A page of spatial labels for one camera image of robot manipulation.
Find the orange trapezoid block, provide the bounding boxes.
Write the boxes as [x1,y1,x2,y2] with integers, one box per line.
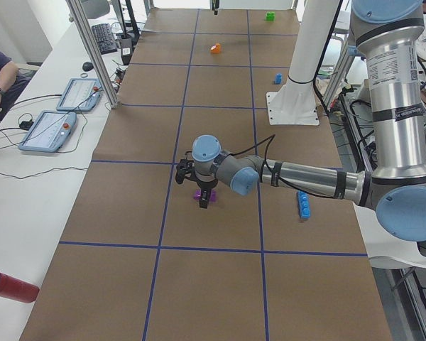
[210,43,222,54]

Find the white camera mast pedestal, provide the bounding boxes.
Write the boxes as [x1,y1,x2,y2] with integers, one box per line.
[266,0,342,126]

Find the green two-stud block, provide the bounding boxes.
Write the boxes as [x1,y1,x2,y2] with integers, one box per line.
[266,11,275,21]

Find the black computer mouse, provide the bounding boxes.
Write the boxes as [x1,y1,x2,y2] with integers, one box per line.
[82,62,94,72]

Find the long blue four-stud block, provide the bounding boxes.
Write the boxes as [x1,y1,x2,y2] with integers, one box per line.
[297,190,311,220]

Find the black keyboard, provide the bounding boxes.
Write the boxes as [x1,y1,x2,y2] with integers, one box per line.
[91,23,117,55]

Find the seated person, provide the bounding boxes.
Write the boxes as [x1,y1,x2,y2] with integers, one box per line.
[0,51,31,122]

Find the teach pendant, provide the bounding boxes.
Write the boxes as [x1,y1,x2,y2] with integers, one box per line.
[56,78,101,112]
[18,110,77,153]

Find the aluminium frame post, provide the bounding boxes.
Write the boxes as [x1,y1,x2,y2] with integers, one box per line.
[66,0,119,109]

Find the purple trapezoid block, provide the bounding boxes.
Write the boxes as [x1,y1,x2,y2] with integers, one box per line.
[193,189,217,202]

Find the near teach pendant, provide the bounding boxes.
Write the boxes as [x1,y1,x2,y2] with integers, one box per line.
[18,110,77,153]

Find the black power adapter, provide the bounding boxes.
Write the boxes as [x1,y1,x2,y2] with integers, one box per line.
[19,120,33,130]

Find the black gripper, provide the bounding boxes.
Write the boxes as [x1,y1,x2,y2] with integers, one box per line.
[196,175,218,208]

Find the red cylinder tube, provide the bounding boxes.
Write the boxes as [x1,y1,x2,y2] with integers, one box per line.
[0,272,40,303]

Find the far teach pendant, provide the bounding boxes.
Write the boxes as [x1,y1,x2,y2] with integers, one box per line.
[56,78,101,112]

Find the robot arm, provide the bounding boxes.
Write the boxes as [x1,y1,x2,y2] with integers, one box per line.
[210,0,220,15]
[176,1,426,242]

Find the small blue block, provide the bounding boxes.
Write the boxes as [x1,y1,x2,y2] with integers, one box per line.
[273,73,283,85]

